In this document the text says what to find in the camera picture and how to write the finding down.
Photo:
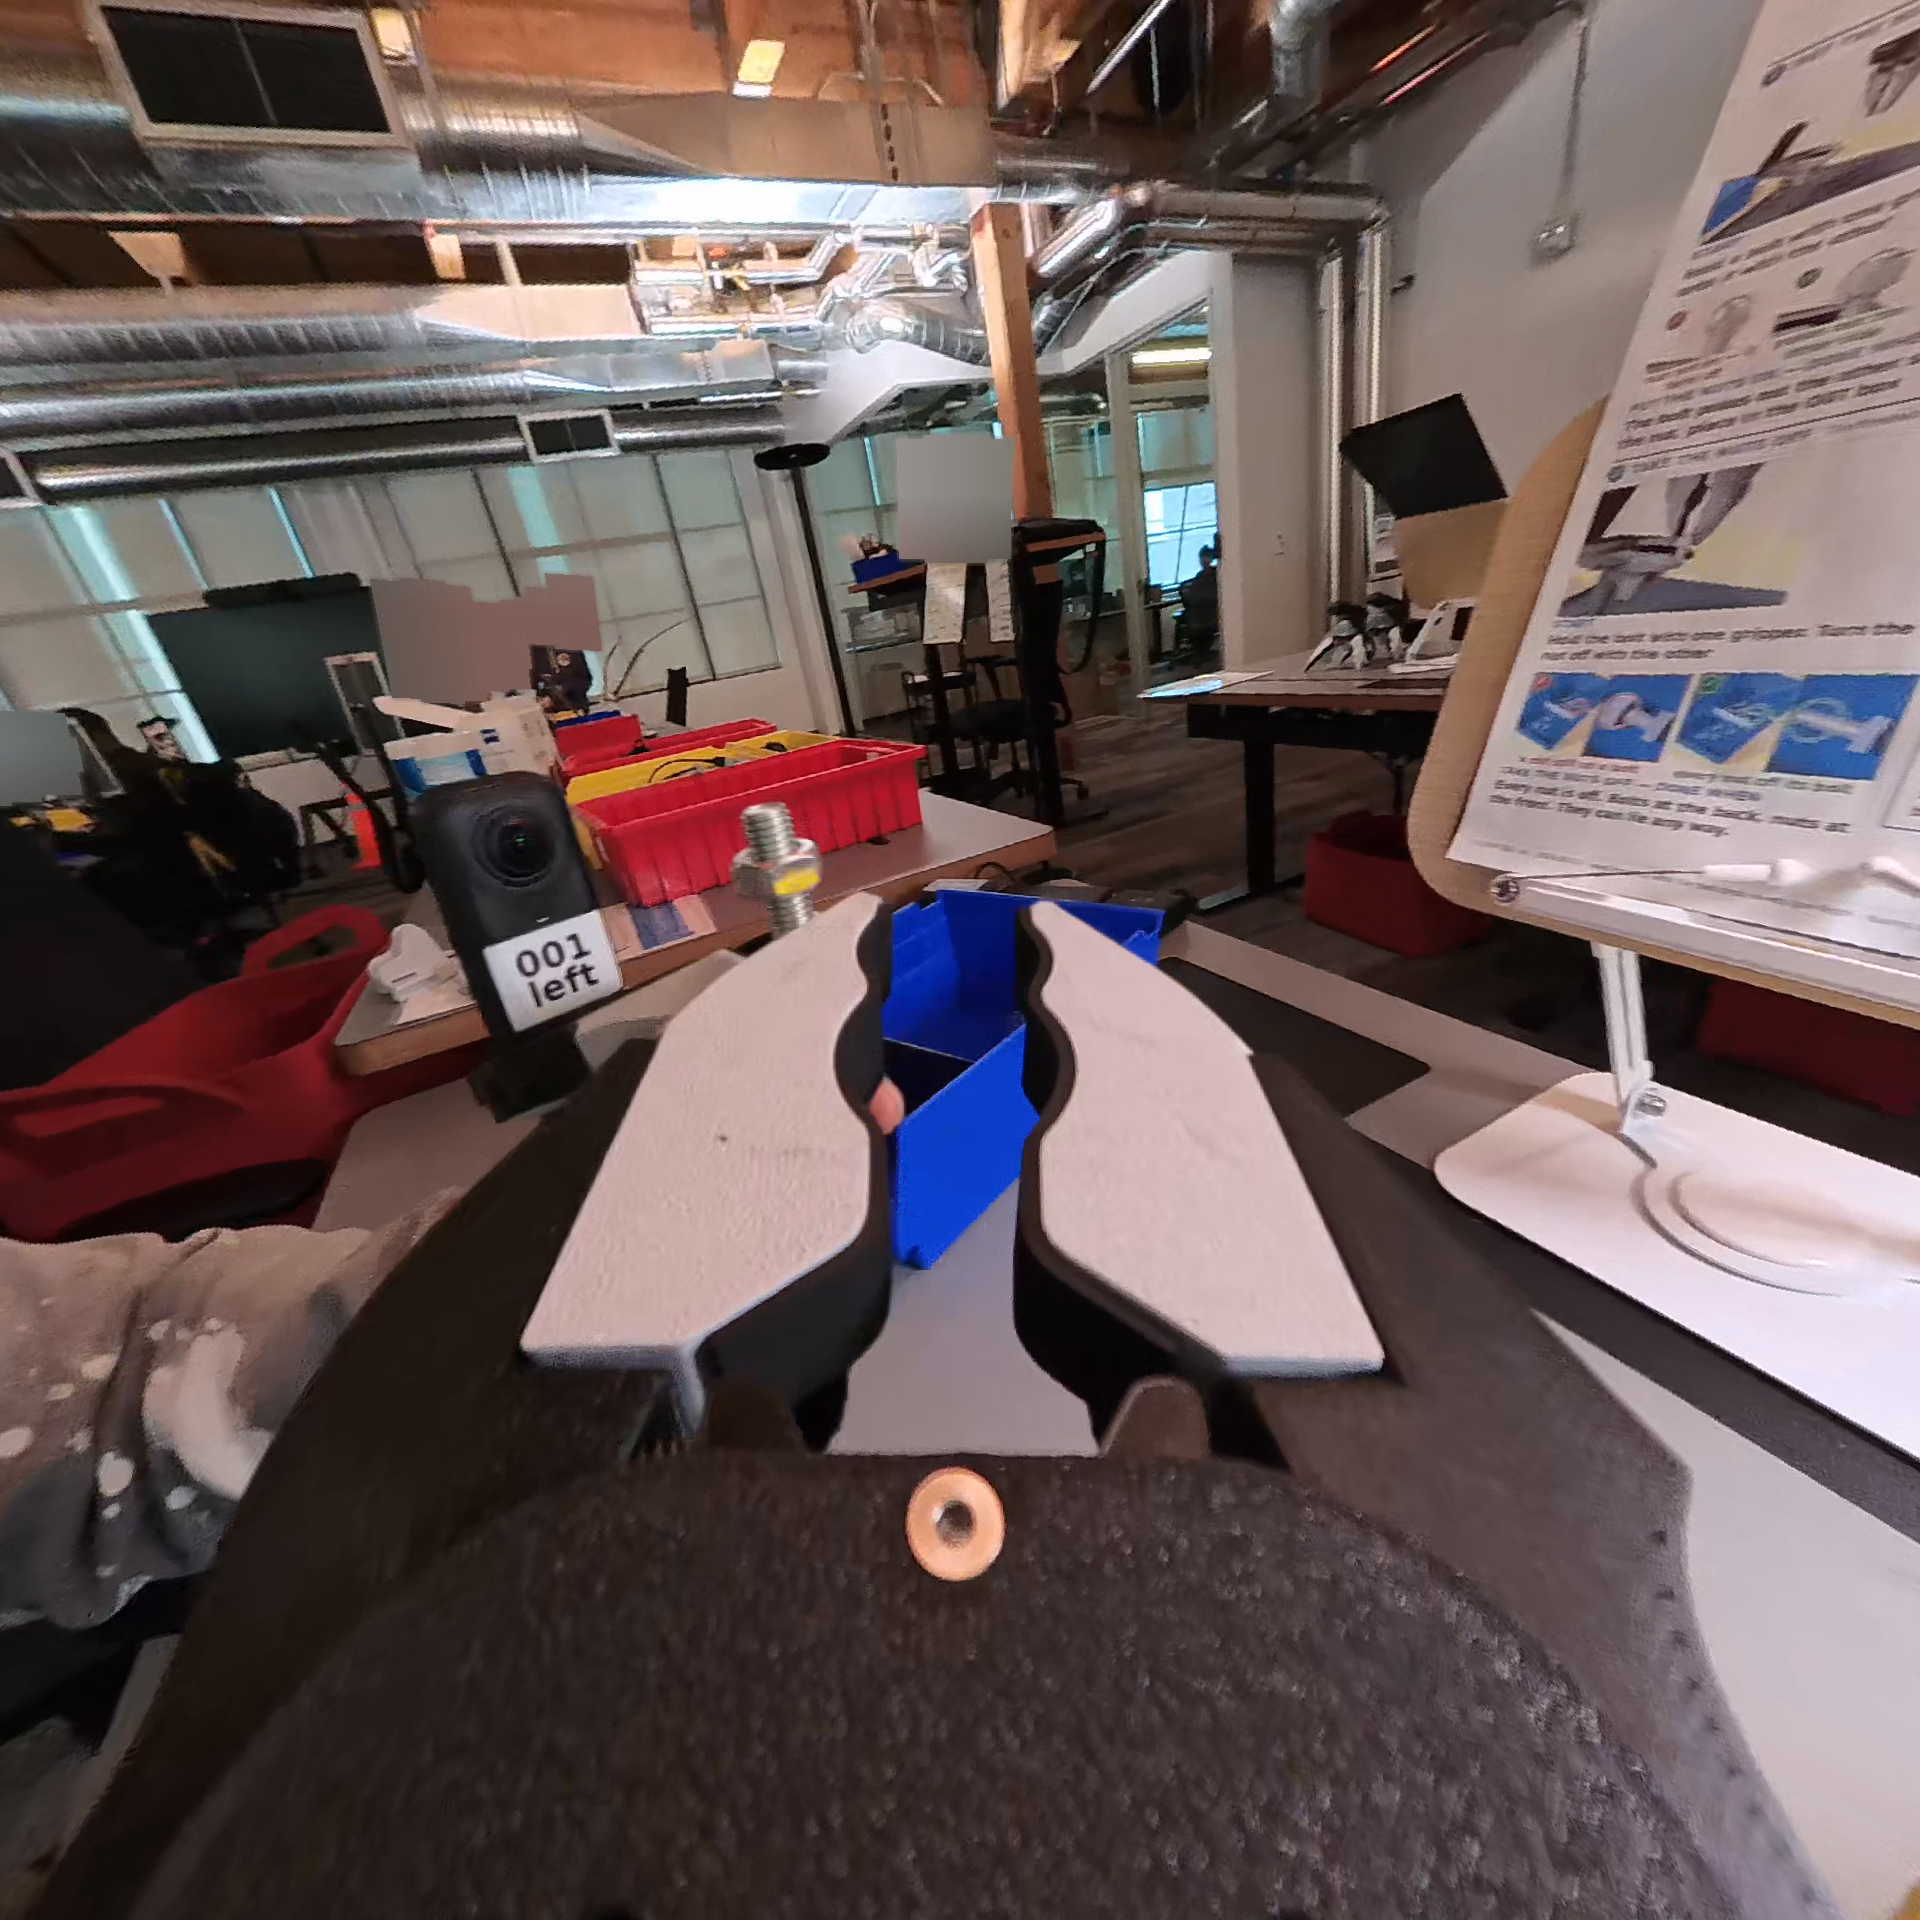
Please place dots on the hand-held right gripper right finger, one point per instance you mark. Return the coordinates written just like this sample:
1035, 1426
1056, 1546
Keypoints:
1185, 1171

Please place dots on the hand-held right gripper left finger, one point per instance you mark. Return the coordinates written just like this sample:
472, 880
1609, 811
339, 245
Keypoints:
721, 1171

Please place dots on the blue plastic bin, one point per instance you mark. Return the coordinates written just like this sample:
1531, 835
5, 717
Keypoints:
944, 1155

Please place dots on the silver hex bolt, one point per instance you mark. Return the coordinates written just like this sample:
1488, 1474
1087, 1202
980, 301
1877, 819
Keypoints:
765, 820

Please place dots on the silver hex nut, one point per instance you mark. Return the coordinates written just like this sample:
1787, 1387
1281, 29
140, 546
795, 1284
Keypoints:
781, 869

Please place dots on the person's left forearm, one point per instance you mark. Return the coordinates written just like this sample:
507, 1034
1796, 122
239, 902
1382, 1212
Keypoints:
150, 1381

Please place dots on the yellow plastic bin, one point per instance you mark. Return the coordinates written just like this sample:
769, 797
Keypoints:
600, 782

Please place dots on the white tissue box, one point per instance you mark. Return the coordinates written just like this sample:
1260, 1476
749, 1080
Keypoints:
494, 734

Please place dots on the orange traffic cone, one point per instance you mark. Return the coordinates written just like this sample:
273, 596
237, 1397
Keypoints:
365, 837

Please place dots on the white charging dock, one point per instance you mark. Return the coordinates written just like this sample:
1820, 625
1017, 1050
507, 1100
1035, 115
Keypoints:
407, 962

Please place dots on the black rectangular device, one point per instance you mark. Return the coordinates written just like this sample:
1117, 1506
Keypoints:
1156, 905

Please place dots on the black jacket yellow print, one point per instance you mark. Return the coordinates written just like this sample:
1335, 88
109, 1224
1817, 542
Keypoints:
196, 838

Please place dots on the red box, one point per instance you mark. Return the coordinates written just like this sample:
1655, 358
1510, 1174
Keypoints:
1799, 1050
1395, 892

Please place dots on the small black vent grille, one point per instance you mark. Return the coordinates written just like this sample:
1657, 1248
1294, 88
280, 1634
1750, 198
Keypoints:
569, 435

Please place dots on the large black panel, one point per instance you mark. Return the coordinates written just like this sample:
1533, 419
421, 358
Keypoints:
76, 961

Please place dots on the white stand rod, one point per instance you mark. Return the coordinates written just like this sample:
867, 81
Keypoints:
1628, 1050

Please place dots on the wooden desk black legs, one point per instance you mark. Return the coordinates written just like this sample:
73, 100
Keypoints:
1291, 691

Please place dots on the black silver desk tools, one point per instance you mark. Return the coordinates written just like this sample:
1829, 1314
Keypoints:
1349, 638

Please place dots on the white tablet stand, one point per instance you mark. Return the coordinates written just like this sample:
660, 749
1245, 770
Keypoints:
1443, 629

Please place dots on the black standing desk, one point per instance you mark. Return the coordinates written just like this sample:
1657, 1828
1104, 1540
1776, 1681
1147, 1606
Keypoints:
1051, 532

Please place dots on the small wooden board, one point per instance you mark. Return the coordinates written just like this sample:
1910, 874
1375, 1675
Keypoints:
1448, 562

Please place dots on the small black panel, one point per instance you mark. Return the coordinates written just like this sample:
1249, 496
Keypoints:
1425, 457

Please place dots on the ceiling vent grille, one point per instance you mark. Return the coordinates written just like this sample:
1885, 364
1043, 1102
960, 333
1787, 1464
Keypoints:
240, 66

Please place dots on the printed instruction poster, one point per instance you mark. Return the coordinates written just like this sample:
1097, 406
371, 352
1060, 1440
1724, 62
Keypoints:
1724, 524

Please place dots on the black wall screen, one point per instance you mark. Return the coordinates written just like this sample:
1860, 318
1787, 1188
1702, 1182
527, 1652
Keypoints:
255, 674

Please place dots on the slim silver ventilation duct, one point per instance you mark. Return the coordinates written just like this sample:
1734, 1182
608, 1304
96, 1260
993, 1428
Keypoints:
301, 451

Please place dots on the wooden support post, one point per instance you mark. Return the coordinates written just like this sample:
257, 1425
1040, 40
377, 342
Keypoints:
1004, 329

